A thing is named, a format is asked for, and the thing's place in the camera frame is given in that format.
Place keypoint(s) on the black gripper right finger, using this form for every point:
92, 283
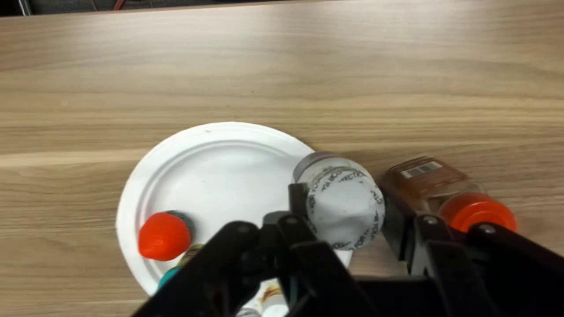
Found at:
469, 276

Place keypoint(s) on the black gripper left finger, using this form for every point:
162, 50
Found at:
265, 265

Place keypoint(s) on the white bottle dark label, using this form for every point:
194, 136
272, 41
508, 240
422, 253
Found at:
344, 203

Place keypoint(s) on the white paper plate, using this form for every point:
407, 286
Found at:
212, 177

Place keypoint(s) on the orange cap spice bottle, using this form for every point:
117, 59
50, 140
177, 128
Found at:
429, 188

